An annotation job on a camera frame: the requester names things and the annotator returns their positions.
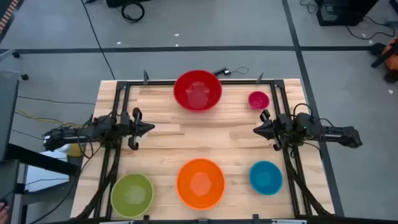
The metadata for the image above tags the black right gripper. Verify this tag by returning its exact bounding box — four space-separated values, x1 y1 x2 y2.
252 109 292 152

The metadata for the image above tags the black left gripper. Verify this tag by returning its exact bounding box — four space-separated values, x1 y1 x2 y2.
119 107 155 151

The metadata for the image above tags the small magenta bowl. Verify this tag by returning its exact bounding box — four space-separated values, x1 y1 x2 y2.
248 90 271 111

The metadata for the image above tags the blue bowl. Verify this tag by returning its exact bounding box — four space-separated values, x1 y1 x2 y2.
248 160 284 196

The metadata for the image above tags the green bowl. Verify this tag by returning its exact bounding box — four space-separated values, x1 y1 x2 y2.
110 173 155 219

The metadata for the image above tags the orange bowl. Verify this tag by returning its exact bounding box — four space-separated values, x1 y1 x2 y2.
175 157 226 210

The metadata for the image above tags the large red bowl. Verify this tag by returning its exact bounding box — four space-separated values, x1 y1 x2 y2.
173 69 223 113

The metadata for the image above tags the small black device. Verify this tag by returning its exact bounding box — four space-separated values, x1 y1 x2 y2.
213 67 231 77

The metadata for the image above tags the yellow round object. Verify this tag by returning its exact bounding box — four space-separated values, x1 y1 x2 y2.
67 142 84 158

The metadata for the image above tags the black side desk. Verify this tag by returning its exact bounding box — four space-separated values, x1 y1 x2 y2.
0 142 80 224

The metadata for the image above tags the white sheet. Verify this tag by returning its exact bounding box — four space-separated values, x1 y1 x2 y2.
24 151 72 193

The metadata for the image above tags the black equipment base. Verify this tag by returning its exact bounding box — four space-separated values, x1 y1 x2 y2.
105 0 150 9

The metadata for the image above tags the black computer case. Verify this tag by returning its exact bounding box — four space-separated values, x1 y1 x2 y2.
315 0 379 27

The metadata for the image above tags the orange and black machine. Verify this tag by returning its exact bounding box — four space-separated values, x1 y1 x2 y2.
369 37 398 84

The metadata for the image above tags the person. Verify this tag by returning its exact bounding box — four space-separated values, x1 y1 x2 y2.
0 202 11 224

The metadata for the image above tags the orange striped black mat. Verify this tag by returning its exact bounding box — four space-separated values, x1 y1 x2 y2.
0 0 21 35

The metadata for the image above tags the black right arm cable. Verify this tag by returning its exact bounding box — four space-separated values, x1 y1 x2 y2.
292 103 314 119

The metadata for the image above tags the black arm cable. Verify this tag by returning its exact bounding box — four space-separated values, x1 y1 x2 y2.
292 103 314 119
76 114 103 160

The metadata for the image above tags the black aluminium table frame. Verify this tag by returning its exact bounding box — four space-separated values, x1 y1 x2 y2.
74 79 335 224

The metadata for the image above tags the thin black device cable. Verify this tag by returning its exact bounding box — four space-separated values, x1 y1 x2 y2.
229 65 250 76

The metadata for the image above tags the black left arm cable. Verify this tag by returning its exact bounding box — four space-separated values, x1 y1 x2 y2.
76 114 103 160

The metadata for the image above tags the long black floor cable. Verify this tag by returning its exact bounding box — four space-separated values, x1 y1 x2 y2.
80 0 116 80

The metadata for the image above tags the yellow cable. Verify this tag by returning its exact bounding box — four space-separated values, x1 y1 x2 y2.
15 108 85 128

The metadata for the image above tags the coiled black cable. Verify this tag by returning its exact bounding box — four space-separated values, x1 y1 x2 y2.
121 1 146 24

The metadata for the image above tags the black cable by computer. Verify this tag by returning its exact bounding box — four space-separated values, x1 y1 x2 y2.
345 15 398 41

